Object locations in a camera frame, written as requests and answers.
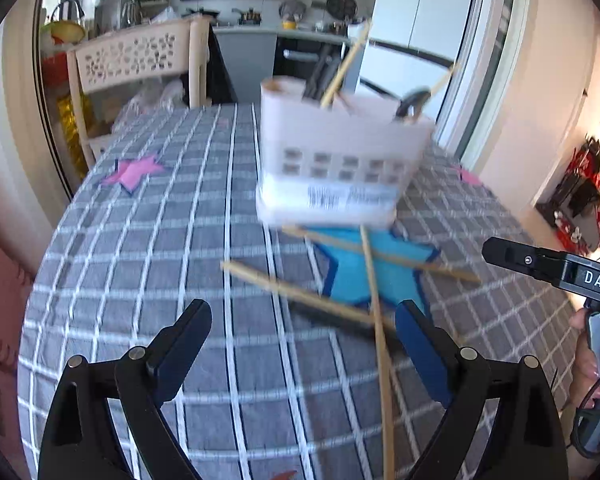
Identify gold foil package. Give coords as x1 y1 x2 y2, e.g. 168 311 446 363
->
55 92 88 181

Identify wooden chopstick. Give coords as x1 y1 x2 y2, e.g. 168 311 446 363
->
360 225 397 480
282 225 481 285
427 64 461 98
321 19 372 108
221 261 398 333

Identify beige plastic storage cart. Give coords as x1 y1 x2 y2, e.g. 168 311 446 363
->
66 15 213 171

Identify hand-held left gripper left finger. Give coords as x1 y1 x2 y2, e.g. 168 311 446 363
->
37 298 213 480

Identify black chopsticks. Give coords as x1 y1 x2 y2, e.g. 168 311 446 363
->
302 44 333 101

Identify grey checked tablecloth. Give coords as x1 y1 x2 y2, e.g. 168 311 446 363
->
17 102 581 480

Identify person's right hand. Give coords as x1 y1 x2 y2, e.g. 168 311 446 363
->
570 307 600 407

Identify metal kitchen faucet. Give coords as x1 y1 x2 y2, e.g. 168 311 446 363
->
47 0 86 23

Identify red bucket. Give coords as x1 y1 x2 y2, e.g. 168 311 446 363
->
41 52 73 86

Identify black built-in oven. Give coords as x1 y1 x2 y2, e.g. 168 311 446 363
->
272 35 353 86

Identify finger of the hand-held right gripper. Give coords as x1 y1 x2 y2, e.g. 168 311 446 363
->
481 236 566 286

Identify red shoes and boxes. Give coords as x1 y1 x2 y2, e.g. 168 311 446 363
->
535 135 600 256

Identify clear plastic bag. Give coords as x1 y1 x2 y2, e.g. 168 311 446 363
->
115 77 186 126

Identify black cable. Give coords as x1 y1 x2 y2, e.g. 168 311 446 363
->
570 400 600 461

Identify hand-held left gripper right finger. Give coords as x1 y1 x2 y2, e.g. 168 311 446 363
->
394 299 570 480

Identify beige plastic utensil holder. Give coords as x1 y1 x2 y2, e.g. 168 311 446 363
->
256 76 436 231

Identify white refrigerator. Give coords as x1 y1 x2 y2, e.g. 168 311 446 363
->
350 0 481 141

